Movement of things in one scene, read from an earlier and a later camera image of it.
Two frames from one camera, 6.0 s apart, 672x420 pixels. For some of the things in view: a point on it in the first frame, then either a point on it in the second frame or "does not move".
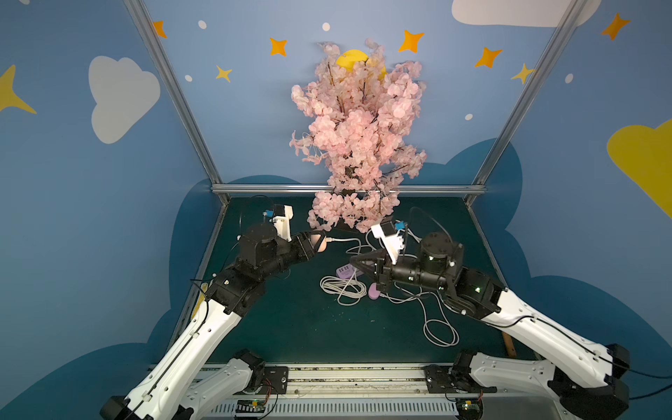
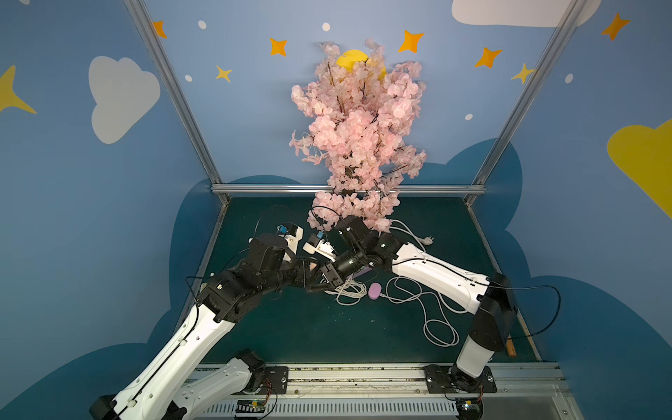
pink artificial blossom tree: x=359 y=121 does not move
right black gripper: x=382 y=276 -> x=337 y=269
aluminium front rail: x=359 y=393 does not move
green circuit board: x=249 y=406 does not move
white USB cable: x=348 y=292 does not move
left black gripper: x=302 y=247 -> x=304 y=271
